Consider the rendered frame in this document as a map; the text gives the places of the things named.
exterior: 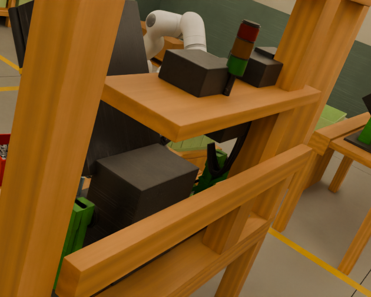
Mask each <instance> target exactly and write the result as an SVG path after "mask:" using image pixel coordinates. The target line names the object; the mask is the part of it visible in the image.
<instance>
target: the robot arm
mask: <svg viewBox="0 0 371 297"><path fill-rule="evenodd" d="M145 26H146V30H147V33H146V34H145V35H144V36H143V38H144V45H145V51H146V56H147V62H148V69H149V73H152V70H153V66H152V63H151V61H150V59H151V58H153V57H154V56H155V55H157V54H158V53H159V52H160V51H161V50H162V48H163V47H164V37H163V36H168V37H174V38H179V39H183V41H184V49H185V50H198V49H201V50H203V51H205V52H207V47H206V34H205V27H204V22H203V20H202V18H201V16H199V14H197V13H195V12H186V13H185V14H183V15H180V14H175V13H172V12H167V11H162V10H156V11H153V12H151V13H150V14H149V15H148V16H147V18H146V21H145ZM160 139H161V143H162V144H163V145H164V146H165V145H166V144H168V143H169V142H170V141H171V140H169V139H167V138H166V137H164V136H162V137H160Z"/></svg>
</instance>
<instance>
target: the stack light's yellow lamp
mask: <svg viewBox="0 0 371 297"><path fill-rule="evenodd" d="M253 47H254V43H250V42H246V41H243V40H241V39H239V38H237V37H236V38H235V41H234V44H233V47H232V49H231V53H230V54H231V55H232V56H234V57H236V58H239V59H241V60H246V61H248V60H249V58H250V55H251V52H252V50H253Z"/></svg>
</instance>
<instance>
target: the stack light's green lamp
mask: <svg viewBox="0 0 371 297"><path fill-rule="evenodd" d="M247 63H248V61H246V60H241V59H239V58H236V57H234V56H232V55H231V54H230V55H229V58H228V61H227V64H226V66H228V74H230V75H233V76H236V77H242V76H243V74H244V71H245V69H246V66H247Z"/></svg>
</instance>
